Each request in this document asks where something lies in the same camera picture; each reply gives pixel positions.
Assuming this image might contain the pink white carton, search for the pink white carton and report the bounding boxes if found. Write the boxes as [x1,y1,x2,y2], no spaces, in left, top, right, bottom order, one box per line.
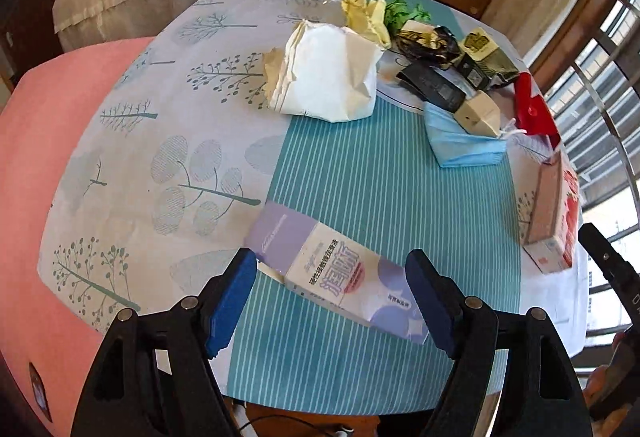
[522,150,581,273]

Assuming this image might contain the yellow label packet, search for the yellow label packet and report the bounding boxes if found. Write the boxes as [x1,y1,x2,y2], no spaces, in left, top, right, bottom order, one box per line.
[459,27,500,60]

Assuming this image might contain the brown wooden door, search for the brown wooden door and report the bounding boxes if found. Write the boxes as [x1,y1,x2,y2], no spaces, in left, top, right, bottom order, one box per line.
[0,0,63,90]

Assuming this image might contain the black flat case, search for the black flat case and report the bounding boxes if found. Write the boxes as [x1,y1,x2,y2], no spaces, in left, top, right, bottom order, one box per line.
[396,62,466,113]

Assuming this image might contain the red packet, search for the red packet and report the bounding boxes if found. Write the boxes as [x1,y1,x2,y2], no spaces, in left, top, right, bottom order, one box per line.
[514,72,561,148]

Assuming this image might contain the blue face mask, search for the blue face mask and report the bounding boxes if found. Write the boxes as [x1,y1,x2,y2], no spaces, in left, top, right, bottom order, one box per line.
[424,101,526,168]

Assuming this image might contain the black crumpled bag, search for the black crumpled bag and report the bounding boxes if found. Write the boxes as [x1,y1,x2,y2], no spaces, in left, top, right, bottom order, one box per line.
[395,24,461,68]

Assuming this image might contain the metal window grille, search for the metal window grille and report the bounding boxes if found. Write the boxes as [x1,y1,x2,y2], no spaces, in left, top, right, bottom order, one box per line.
[530,0,640,368]

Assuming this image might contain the white paper bag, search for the white paper bag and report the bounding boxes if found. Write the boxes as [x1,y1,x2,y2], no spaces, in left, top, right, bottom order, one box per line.
[263,20,383,123]

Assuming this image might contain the tree print tablecloth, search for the tree print tablecloth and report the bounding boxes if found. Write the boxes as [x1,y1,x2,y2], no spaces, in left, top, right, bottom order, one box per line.
[37,0,588,418]

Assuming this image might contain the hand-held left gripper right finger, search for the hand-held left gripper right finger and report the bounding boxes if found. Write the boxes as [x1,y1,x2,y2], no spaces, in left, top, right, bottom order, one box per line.
[406,248,593,437]

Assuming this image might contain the gold black packet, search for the gold black packet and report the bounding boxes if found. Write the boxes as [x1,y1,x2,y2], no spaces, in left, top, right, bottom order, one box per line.
[400,20,436,48]

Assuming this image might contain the dark green foil packet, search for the dark green foil packet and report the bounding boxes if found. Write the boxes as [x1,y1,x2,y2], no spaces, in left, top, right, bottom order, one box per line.
[457,50,521,90]

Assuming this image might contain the beige plastic box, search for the beige plastic box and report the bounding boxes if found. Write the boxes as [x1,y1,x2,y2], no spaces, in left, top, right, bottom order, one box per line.
[454,93,502,138]

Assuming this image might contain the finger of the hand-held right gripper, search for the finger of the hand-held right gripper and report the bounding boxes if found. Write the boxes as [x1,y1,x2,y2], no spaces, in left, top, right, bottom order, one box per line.
[578,222,640,318]

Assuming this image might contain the purple white box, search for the purple white box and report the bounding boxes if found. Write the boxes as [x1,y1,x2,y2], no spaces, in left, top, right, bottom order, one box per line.
[245,202,431,345]

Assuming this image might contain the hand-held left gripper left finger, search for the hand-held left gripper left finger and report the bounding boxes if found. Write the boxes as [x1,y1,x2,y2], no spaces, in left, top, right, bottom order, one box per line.
[70,247,257,437]

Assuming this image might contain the green plastic leaves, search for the green plastic leaves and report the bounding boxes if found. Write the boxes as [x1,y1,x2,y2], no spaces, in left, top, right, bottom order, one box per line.
[384,0,432,30]

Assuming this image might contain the yellow paper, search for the yellow paper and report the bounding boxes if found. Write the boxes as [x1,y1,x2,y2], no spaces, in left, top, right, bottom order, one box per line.
[341,0,392,49]

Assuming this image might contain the person's right hand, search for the person's right hand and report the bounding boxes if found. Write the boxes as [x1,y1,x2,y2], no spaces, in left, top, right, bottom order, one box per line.
[584,366,610,413]

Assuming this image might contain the pink bed cover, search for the pink bed cover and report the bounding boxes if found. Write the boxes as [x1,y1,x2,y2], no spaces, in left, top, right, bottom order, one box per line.
[0,36,156,437]

